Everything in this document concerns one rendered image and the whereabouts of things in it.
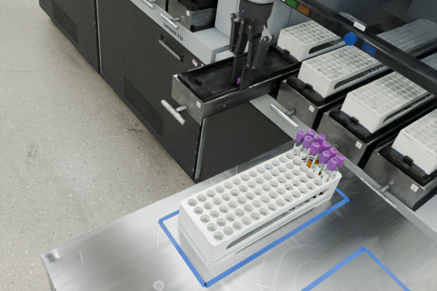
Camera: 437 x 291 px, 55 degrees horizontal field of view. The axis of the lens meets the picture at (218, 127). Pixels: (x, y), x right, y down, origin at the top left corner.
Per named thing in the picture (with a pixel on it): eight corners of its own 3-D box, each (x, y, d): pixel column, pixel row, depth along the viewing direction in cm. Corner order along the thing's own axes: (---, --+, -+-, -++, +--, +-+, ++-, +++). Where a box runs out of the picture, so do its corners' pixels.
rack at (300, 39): (337, 28, 141) (343, 11, 137) (361, 42, 136) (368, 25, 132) (274, 48, 125) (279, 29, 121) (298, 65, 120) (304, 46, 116)
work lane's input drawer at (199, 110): (333, 41, 149) (342, 17, 143) (365, 60, 141) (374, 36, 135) (156, 101, 110) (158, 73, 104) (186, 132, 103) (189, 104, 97)
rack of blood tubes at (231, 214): (298, 164, 88) (305, 142, 83) (333, 197, 82) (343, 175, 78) (175, 223, 72) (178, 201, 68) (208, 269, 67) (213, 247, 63)
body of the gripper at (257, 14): (282, 2, 93) (273, 39, 99) (257, -14, 97) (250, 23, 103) (257, 8, 89) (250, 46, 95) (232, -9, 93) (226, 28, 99)
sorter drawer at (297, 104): (408, 45, 153) (419, 23, 148) (442, 65, 146) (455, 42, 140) (263, 105, 115) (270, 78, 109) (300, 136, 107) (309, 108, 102)
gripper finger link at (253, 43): (259, 20, 98) (264, 22, 97) (255, 63, 104) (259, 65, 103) (247, 23, 96) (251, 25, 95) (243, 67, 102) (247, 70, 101)
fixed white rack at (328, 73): (361, 55, 129) (369, 37, 125) (387, 71, 124) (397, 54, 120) (294, 81, 114) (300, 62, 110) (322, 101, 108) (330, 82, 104)
